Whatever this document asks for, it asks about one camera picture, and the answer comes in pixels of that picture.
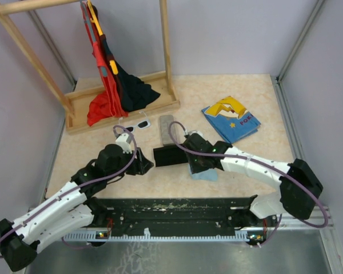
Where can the black hanging garment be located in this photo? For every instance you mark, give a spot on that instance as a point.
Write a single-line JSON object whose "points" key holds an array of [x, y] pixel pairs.
{"points": [[134, 94]]}

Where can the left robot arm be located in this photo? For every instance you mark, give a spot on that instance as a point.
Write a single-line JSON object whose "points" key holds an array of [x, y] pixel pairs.
{"points": [[72, 207]]}

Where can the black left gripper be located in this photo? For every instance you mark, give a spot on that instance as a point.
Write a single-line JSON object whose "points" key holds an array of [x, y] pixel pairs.
{"points": [[140, 165]]}

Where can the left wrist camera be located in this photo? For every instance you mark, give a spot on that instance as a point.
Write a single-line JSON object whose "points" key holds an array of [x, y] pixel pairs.
{"points": [[125, 141]]}

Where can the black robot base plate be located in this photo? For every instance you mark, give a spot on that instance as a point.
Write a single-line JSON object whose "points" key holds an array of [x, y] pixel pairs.
{"points": [[178, 217]]}

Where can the wooden clothes rack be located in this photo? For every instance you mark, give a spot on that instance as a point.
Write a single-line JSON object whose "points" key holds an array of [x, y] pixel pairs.
{"points": [[76, 103]]}

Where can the red hanging garment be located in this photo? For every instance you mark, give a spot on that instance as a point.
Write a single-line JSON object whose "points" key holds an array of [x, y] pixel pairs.
{"points": [[106, 104]]}

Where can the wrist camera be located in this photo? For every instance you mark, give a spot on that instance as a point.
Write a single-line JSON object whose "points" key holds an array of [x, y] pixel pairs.
{"points": [[196, 132], [125, 141]]}

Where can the grey glasses case green lining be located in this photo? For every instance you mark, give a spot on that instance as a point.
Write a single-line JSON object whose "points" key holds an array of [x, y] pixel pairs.
{"points": [[164, 123]]}

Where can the yellow clothes hanger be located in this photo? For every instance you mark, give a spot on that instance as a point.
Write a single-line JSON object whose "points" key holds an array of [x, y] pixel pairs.
{"points": [[109, 55]]}

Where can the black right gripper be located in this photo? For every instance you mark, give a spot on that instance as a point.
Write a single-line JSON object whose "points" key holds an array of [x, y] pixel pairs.
{"points": [[195, 168]]}

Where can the black glasses case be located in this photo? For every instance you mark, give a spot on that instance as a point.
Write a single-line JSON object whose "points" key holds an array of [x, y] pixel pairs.
{"points": [[169, 156]]}

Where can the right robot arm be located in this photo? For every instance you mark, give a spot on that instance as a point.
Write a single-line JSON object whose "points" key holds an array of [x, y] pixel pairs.
{"points": [[296, 186]]}

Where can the blue yellow folded cloth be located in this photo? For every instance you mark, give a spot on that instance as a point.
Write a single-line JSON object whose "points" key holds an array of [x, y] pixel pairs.
{"points": [[231, 120]]}

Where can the white sunglasses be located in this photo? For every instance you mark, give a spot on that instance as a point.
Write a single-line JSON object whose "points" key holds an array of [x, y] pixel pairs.
{"points": [[145, 123]]}

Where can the grey red clothes hanger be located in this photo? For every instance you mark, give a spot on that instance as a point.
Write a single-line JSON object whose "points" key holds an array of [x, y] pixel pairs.
{"points": [[94, 32]]}

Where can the light blue lens cloth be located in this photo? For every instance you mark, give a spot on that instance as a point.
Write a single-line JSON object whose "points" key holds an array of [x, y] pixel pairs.
{"points": [[208, 175]]}

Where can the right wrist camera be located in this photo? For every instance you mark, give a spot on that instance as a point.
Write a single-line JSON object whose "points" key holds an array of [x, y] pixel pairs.
{"points": [[196, 132]]}

